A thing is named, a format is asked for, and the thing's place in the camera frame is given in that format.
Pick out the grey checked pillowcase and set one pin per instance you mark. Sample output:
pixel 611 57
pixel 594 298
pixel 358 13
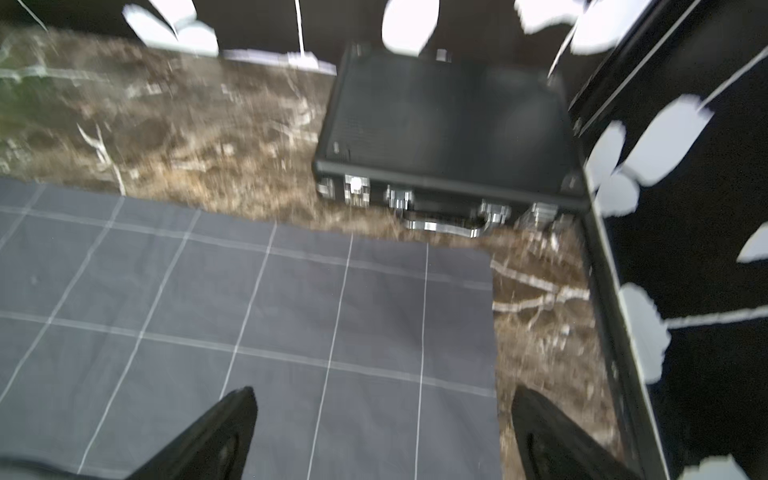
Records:
pixel 123 321

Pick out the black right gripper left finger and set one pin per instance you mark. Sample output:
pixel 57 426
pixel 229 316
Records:
pixel 215 446

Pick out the black hard carrying case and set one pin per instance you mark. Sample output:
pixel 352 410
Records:
pixel 456 148

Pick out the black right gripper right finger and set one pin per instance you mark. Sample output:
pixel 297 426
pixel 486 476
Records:
pixel 552 446

